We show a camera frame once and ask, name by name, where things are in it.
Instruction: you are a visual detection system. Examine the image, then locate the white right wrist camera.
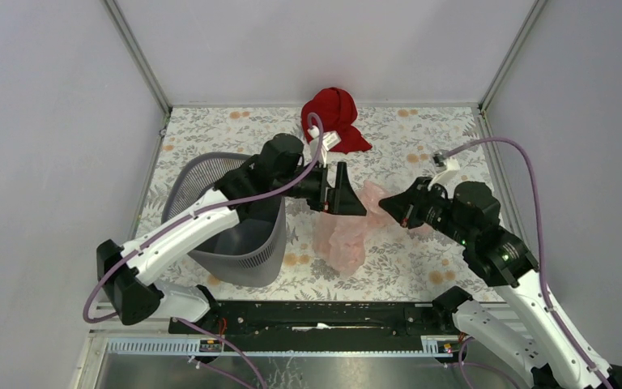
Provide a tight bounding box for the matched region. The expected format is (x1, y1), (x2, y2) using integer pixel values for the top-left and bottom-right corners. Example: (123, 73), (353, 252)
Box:
(428, 152), (460, 190)

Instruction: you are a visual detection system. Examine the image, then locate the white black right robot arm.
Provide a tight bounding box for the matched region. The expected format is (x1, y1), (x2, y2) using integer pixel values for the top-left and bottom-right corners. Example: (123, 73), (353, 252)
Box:
(379, 177), (622, 388)

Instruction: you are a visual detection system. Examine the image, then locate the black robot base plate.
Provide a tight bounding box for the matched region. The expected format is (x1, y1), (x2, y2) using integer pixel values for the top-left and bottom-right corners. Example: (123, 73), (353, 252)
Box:
(196, 300), (458, 336)

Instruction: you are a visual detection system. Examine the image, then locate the floral patterned table mat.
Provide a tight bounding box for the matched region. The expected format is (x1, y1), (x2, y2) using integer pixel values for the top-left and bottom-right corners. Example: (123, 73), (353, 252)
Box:
(138, 107), (497, 301)

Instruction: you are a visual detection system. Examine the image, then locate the pink plastic trash bag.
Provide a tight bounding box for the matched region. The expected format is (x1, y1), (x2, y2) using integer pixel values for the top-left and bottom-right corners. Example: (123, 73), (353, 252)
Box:
(313, 180), (396, 276)

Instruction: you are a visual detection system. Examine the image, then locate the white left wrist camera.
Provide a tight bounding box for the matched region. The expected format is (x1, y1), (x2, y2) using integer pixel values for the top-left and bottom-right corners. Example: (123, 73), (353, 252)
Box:
(309, 126), (341, 166)

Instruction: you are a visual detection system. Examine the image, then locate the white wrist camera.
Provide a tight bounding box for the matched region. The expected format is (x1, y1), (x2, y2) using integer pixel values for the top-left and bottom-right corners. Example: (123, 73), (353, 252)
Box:
(428, 152), (460, 190)
(309, 126), (341, 166)

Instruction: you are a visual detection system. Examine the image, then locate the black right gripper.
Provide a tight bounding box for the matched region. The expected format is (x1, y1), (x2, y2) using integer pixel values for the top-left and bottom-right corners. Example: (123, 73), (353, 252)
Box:
(378, 176), (473, 246)

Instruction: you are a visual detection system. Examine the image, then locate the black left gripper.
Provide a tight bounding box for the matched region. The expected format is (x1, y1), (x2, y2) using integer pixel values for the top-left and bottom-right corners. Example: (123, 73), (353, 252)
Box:
(273, 160), (367, 215)

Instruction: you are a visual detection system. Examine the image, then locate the grey mesh trash bin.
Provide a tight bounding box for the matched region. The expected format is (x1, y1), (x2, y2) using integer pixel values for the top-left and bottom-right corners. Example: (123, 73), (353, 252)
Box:
(161, 152), (287, 288)

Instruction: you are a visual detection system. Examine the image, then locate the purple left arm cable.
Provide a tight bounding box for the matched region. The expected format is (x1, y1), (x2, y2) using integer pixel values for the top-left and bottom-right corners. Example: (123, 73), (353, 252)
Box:
(83, 113), (326, 325)

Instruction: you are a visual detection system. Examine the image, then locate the aluminium frame rail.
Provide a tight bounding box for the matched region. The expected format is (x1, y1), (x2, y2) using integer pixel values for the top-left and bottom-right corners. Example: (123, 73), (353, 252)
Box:
(92, 318), (465, 358)

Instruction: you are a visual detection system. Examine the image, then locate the red cloth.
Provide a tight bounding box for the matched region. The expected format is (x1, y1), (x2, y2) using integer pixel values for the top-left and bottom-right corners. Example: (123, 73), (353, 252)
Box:
(301, 88), (373, 154)

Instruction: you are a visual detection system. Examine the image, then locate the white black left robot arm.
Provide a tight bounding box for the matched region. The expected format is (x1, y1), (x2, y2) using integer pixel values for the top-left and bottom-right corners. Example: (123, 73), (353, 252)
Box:
(94, 133), (367, 333)

